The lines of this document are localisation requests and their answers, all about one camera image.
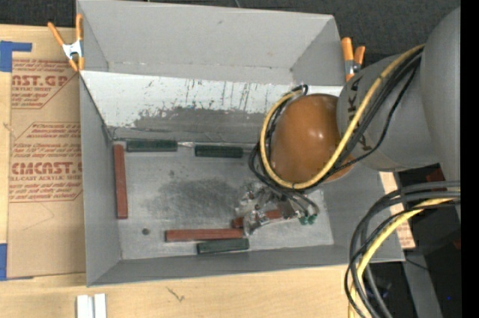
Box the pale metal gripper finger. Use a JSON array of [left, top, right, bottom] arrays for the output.
[[234, 187, 263, 215], [242, 212, 273, 236]]

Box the red-brown flat block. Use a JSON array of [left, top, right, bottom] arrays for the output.
[[231, 210, 283, 230], [113, 144, 129, 220], [164, 228, 245, 243]]

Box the dark green flat block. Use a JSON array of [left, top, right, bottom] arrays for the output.
[[194, 144, 245, 159], [196, 237, 251, 255], [125, 138, 178, 153]]

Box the grey metal bin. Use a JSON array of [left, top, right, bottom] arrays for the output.
[[76, 0, 406, 287]]

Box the brown cardboard board red print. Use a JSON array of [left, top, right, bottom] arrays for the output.
[[0, 23, 417, 281]]

